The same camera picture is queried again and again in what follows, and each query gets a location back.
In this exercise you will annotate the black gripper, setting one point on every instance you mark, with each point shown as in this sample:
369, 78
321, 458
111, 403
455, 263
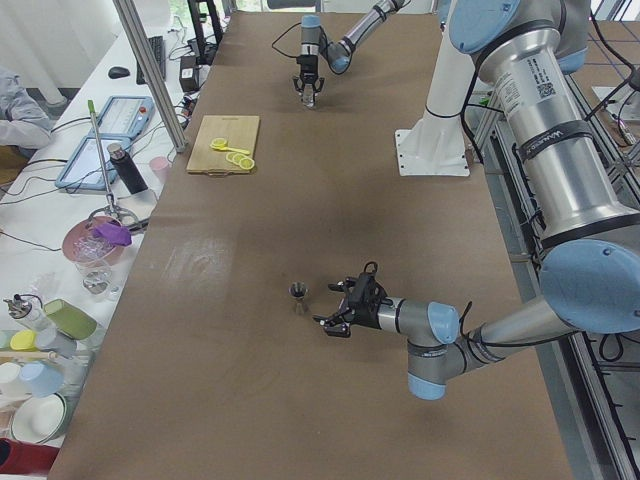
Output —
307, 70
368, 314

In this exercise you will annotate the lemon slice at board corner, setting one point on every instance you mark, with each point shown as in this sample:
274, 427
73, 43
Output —
247, 163

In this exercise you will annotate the blue tablet case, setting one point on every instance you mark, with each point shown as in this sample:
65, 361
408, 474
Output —
83, 171

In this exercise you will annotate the black computer mouse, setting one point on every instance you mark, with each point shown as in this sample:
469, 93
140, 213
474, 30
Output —
117, 72

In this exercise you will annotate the green container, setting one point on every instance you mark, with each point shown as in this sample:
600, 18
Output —
69, 319

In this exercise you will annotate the wooden cutting board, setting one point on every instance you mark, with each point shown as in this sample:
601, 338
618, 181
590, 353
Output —
240, 131

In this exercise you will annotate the steel double jigger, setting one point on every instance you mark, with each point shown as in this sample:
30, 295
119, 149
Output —
298, 291

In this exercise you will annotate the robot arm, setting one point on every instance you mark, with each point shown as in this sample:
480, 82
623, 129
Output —
315, 44
589, 278

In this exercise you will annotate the yellow plastic knife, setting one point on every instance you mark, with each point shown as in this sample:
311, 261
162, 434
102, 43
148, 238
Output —
235, 149

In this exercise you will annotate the clear glass measuring cup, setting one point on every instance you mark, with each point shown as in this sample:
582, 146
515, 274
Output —
308, 99

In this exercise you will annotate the purple cloth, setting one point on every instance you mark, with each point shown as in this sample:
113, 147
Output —
113, 233

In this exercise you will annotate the pink bowl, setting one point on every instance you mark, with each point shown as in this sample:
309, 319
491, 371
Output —
84, 229

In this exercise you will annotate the aluminium frame post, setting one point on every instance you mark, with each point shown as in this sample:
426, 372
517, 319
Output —
139, 44

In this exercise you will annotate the white bowl green rim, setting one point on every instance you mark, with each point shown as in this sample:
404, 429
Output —
39, 420

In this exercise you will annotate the light blue cup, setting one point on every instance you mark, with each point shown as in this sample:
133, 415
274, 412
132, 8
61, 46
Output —
42, 379

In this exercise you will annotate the middle lemon slice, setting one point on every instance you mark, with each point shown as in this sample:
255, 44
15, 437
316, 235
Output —
239, 159

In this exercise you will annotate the pink cup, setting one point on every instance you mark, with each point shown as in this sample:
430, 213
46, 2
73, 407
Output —
160, 166

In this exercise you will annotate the black water bottle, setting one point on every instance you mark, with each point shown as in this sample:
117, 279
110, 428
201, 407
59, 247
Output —
127, 170

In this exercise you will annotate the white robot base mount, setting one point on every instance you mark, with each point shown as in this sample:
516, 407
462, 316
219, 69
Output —
435, 145

